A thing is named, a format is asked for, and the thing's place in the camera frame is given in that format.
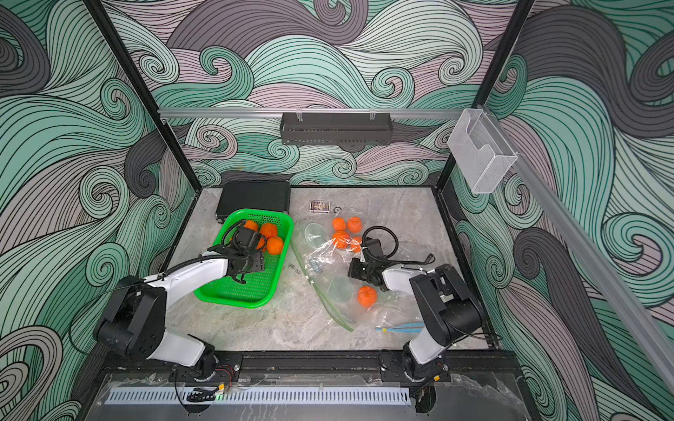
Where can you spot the green-zip bag of oranges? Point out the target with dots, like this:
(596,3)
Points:
(349,302)

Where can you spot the aluminium wall rail right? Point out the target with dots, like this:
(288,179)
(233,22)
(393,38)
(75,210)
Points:
(646,332)

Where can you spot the clear acrylic wall holder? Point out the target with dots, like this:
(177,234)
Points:
(481,150)

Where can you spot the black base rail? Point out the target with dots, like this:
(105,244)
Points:
(383,365)

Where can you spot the white slotted cable duct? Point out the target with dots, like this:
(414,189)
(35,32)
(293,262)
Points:
(263,396)

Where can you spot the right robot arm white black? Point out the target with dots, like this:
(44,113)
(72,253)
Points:
(450,311)

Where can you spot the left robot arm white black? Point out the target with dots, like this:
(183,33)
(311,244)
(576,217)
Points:
(133,323)

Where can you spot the black hard case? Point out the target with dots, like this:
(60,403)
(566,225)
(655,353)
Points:
(272,196)

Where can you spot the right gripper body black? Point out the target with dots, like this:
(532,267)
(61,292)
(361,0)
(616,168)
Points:
(361,270)

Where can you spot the orange fruit taken out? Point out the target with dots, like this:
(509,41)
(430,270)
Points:
(250,224)

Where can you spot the orange fruit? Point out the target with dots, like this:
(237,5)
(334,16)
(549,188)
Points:
(275,245)
(269,230)

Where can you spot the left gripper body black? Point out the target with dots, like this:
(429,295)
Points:
(254,262)

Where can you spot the green plastic basket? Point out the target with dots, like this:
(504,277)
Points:
(260,287)

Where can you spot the small card box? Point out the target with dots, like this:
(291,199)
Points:
(320,207)

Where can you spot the black wall tray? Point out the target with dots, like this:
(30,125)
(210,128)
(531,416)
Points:
(336,129)

